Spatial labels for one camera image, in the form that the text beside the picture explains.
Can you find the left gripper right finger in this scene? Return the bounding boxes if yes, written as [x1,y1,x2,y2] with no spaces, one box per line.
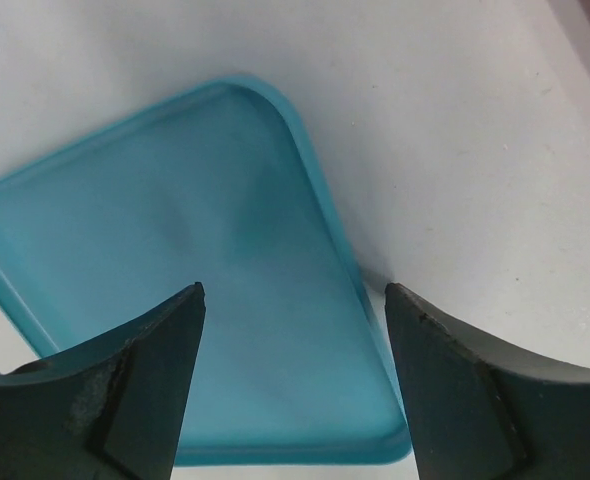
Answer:
[385,283,590,479]

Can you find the teal box lid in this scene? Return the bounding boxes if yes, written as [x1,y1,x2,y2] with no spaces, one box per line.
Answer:
[0,76,412,466]

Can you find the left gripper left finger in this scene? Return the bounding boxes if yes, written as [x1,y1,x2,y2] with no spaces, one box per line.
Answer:
[0,283,205,479]

